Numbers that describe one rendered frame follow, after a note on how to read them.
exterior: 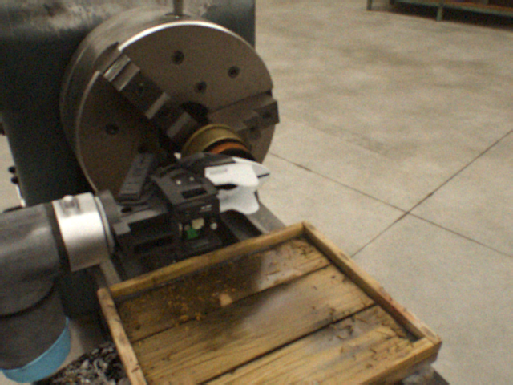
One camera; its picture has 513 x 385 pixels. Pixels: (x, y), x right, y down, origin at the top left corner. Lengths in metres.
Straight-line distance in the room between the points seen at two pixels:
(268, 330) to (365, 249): 1.64
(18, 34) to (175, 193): 0.39
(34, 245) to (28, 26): 0.39
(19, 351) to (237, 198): 0.28
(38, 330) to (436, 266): 1.91
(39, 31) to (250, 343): 0.53
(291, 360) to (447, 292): 1.57
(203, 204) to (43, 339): 0.22
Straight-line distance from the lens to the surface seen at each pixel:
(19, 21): 0.80
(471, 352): 1.96
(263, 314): 0.68
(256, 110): 0.72
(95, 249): 0.51
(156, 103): 0.64
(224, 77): 0.72
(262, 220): 0.89
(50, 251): 0.50
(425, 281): 2.17
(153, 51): 0.67
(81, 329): 1.20
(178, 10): 0.71
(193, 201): 0.50
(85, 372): 1.05
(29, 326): 0.55
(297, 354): 0.64
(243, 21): 0.89
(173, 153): 0.72
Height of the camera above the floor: 1.38
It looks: 32 degrees down
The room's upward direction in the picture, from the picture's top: straight up
